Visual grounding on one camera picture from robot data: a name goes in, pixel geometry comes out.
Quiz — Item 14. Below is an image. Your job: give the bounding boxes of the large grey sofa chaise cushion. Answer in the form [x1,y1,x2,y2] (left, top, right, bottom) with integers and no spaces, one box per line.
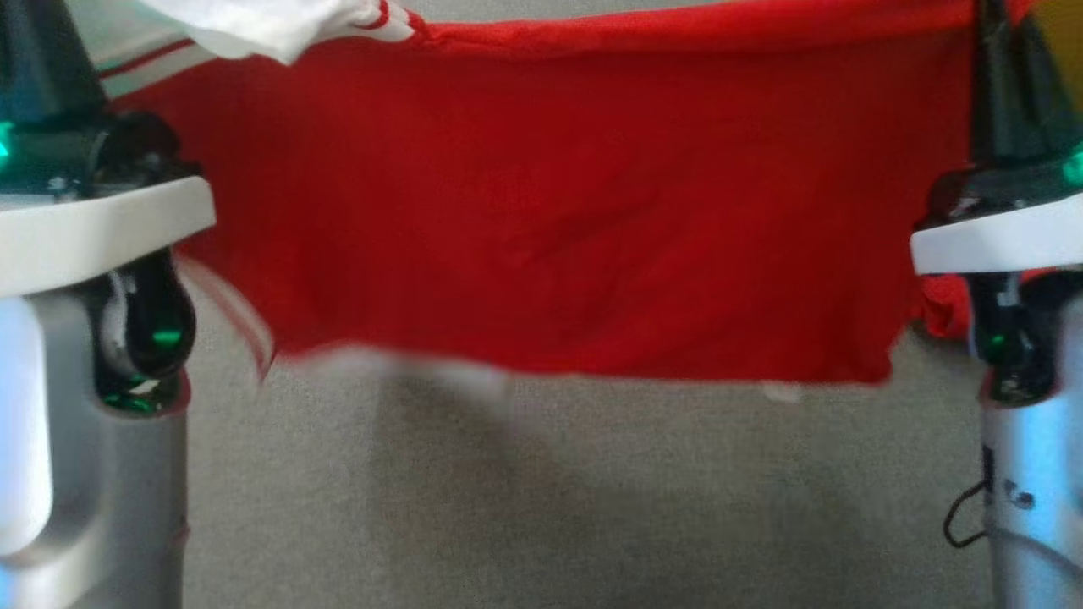
[182,321,998,609]

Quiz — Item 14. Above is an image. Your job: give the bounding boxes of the red and white t-shirt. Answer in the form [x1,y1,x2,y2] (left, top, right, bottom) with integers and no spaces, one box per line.
[68,0,1033,388]

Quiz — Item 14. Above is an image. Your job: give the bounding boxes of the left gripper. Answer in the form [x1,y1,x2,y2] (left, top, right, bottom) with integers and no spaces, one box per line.
[0,0,217,297]

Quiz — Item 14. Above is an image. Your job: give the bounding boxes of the black right camera cable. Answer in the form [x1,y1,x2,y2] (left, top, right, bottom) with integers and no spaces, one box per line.
[943,478,992,551]

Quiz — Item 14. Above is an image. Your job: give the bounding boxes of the large yellow sofa backrest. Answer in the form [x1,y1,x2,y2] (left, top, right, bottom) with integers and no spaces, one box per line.
[1031,0,1083,90]

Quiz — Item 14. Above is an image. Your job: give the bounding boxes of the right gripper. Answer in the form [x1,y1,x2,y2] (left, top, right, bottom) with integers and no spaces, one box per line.
[910,0,1083,276]

